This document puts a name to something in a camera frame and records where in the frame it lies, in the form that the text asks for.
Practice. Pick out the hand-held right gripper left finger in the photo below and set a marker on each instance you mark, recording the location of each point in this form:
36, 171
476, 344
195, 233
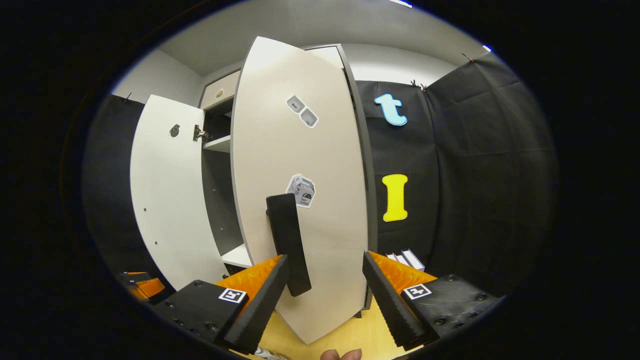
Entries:
257, 305

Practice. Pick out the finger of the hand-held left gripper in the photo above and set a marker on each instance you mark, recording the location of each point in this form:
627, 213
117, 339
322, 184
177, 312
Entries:
134, 273
150, 289

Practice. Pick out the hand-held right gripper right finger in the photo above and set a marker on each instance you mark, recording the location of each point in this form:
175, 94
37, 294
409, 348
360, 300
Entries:
387, 305

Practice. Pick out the white bottle with green label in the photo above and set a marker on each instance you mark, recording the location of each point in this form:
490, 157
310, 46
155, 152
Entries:
270, 354

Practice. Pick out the white cabinet door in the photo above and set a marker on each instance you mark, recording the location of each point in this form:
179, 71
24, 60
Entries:
170, 200
280, 150

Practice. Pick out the white cabinet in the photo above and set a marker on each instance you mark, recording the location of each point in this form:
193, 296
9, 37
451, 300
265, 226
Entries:
217, 200

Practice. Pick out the white cabinet shelf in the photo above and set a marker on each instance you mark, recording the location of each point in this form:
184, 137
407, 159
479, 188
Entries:
220, 144

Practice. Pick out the white cabinet drawer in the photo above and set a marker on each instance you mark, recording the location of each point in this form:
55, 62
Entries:
227, 92

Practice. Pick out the white flat box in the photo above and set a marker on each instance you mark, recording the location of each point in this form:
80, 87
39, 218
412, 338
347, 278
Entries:
413, 259

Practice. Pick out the long ceiling light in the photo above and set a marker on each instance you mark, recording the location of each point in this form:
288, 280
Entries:
400, 3

